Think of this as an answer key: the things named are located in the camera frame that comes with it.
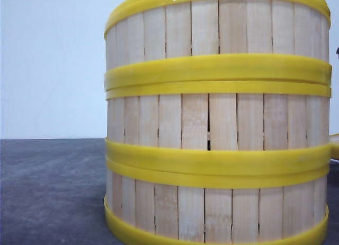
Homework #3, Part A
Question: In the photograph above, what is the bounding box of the yellow-rimmed steamer lid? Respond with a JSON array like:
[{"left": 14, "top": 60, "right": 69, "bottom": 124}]
[{"left": 329, "top": 133, "right": 339, "bottom": 160}]

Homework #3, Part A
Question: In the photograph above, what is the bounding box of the front bamboo steamer basket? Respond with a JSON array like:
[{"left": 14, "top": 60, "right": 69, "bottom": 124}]
[{"left": 104, "top": 161, "right": 328, "bottom": 244}]

